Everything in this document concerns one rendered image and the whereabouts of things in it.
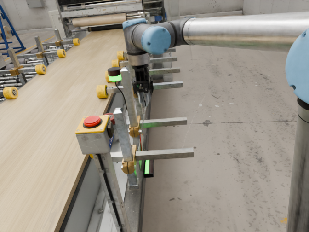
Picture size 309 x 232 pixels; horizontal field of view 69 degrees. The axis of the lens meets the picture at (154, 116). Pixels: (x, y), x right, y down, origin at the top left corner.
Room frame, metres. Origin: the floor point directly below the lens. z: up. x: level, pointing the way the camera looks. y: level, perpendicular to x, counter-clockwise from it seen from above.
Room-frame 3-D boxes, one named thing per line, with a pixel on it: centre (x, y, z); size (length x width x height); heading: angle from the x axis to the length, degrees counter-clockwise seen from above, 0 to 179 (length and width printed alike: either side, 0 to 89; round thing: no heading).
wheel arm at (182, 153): (0.76, 0.07, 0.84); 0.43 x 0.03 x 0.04; 85
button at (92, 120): (0.46, 0.15, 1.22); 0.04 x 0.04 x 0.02
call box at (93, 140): (0.46, 0.15, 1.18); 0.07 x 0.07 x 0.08; 85
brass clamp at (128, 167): (0.75, 0.13, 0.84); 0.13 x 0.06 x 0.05; 175
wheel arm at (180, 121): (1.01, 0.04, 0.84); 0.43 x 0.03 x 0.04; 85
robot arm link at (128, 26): (0.90, 0.03, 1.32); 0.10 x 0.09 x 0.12; 28
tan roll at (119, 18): (3.61, 0.44, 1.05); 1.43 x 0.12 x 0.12; 85
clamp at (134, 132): (1.00, 0.11, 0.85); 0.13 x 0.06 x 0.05; 175
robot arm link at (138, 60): (0.91, 0.03, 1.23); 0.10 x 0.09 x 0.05; 85
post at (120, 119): (0.72, 0.13, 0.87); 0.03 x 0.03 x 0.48; 85
